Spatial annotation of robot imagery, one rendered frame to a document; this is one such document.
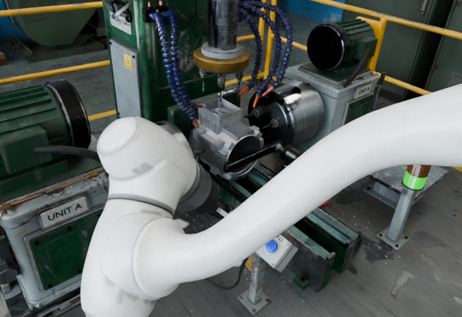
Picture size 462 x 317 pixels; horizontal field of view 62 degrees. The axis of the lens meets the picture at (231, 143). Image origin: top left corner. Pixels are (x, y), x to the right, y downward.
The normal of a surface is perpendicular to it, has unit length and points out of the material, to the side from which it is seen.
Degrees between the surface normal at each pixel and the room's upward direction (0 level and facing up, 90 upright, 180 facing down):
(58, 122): 67
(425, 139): 82
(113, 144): 42
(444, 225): 0
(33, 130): 0
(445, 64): 90
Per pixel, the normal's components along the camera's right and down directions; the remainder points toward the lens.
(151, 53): 0.65, 0.43
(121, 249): -0.42, -0.40
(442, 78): -0.79, 0.29
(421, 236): 0.04, -0.85
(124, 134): -0.22, -0.51
